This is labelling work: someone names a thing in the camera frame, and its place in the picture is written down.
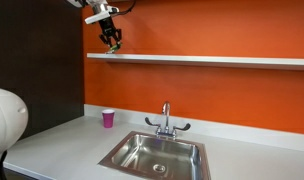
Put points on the stainless steel sink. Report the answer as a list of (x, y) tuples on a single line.
[(155, 155)]

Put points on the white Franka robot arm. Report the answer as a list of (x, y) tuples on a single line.
[(5, 123)]

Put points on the long white wall shelf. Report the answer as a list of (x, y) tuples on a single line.
[(198, 60)]

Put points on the purple plastic cup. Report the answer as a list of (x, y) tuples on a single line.
[(108, 120)]

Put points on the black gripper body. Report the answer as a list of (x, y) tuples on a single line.
[(108, 28)]

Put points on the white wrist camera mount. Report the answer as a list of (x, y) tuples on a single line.
[(97, 17)]

